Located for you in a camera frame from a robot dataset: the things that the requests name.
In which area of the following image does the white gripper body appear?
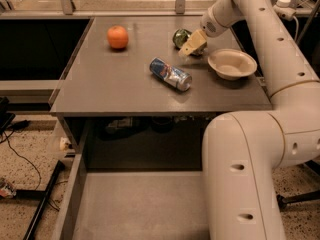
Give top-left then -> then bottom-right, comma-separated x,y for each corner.
200,0 -> 244,38

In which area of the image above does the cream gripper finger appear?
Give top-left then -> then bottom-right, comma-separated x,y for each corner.
178,29 -> 207,56

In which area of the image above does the crushed green can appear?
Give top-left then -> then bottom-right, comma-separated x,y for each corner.
172,28 -> 191,49

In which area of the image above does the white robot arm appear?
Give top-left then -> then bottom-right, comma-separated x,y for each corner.
201,0 -> 320,240

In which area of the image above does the blue silver energy can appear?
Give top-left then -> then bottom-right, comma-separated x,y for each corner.
149,58 -> 192,92

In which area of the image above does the open grey top drawer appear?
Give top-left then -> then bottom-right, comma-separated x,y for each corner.
51,154 -> 210,240

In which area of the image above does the white paper bowl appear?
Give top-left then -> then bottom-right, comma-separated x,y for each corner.
208,49 -> 257,81

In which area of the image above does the white power strip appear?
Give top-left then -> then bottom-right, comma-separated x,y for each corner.
273,0 -> 296,21

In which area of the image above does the orange fruit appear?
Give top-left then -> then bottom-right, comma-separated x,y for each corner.
107,25 -> 129,49

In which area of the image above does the grey cabinet desk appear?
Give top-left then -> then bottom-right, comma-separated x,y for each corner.
48,15 -> 278,152

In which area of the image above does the black office chair base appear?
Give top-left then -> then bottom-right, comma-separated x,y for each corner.
277,160 -> 320,210

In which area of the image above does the black floor stand bar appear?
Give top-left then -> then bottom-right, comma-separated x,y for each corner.
15,161 -> 65,240

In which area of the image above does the black floor cable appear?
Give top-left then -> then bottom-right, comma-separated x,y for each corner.
0,127 -> 43,192

